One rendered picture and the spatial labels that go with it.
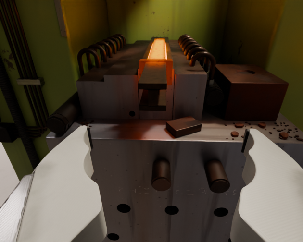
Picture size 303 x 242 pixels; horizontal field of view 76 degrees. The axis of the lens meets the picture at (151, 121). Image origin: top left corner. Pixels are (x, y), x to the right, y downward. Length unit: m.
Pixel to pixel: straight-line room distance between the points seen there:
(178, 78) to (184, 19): 0.49
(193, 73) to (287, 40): 0.24
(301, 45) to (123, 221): 0.49
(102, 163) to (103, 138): 0.05
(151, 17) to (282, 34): 0.44
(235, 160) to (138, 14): 0.60
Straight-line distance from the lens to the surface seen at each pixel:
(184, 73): 0.30
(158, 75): 0.22
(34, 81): 0.51
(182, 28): 0.77
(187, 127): 0.28
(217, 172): 0.28
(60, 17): 0.47
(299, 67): 0.52
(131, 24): 0.77
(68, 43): 0.47
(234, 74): 0.36
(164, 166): 0.28
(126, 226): 0.43
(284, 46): 0.49
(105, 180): 0.34
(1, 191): 1.77
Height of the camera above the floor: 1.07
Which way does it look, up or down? 29 degrees down
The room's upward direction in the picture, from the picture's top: 1 degrees counter-clockwise
